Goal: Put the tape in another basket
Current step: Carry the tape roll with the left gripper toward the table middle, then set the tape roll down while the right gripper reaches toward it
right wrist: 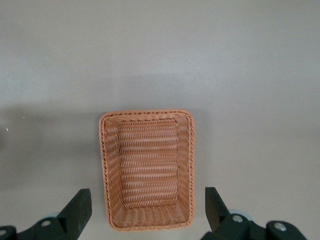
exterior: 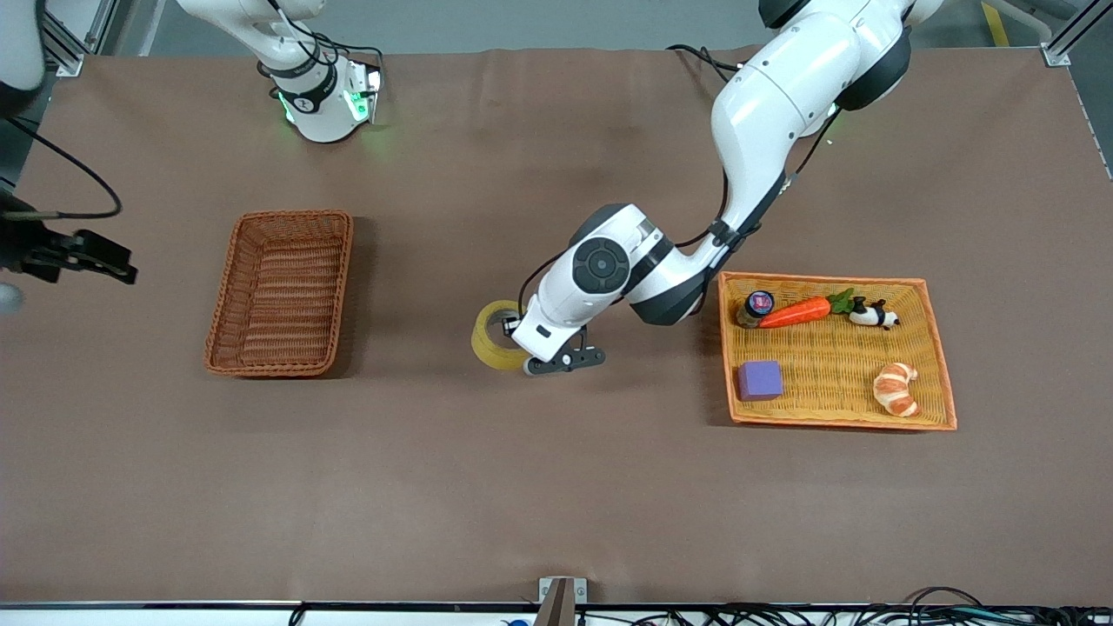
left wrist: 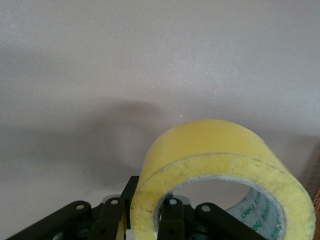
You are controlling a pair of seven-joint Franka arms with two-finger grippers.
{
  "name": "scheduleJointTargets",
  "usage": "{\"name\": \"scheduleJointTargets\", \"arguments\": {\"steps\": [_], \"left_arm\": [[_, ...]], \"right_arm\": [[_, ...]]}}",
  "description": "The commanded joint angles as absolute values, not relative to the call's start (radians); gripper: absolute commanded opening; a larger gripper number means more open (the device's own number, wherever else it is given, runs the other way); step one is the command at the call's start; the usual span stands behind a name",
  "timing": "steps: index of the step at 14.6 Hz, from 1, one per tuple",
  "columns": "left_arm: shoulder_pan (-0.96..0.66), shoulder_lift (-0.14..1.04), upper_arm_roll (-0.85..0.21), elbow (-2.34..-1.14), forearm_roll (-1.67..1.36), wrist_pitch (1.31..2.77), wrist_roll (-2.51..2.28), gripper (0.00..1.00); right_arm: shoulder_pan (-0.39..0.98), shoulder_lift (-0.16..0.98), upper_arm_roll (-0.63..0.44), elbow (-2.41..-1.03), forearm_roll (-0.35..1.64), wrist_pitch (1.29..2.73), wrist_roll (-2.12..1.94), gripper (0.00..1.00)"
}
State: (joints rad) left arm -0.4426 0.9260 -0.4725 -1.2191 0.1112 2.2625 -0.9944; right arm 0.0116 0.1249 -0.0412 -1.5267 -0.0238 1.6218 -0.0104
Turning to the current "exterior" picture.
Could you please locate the clear yellowish tape roll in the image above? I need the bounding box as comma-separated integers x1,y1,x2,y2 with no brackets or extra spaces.
471,300,531,372

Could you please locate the metal table bracket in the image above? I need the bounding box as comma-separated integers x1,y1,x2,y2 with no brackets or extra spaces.
538,577,588,626

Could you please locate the purple cube block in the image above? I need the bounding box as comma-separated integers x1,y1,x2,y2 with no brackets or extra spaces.
737,359,784,402

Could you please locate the brown table cover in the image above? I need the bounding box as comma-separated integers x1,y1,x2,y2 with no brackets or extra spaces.
0,48,1113,605

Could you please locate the black left base cable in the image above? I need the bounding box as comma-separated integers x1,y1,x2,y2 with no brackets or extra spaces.
667,43,742,83

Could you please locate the toy croissant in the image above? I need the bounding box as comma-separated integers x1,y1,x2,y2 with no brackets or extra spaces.
872,362,921,418

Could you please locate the brown wicker basket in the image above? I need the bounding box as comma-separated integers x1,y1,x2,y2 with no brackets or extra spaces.
203,210,355,378

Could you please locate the black right base cable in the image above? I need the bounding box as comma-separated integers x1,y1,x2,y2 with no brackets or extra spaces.
309,26,385,75

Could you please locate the black cable bundle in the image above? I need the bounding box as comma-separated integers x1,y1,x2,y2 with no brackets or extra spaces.
574,587,1113,626

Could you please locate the small jar dark lid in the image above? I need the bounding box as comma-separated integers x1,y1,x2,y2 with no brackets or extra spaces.
736,290,776,329

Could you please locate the black base cable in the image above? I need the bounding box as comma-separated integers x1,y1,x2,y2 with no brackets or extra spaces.
309,26,385,75
667,43,742,83

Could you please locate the black white panda toy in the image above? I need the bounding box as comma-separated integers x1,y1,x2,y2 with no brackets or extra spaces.
849,296,901,331

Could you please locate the aluminium frame profile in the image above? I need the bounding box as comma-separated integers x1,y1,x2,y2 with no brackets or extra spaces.
39,0,88,77
1042,0,1113,69

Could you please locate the orange toy carrot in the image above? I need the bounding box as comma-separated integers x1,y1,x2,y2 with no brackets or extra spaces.
758,288,857,330

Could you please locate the orange wicker tray basket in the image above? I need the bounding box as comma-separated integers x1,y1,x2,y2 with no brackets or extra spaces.
718,270,958,432

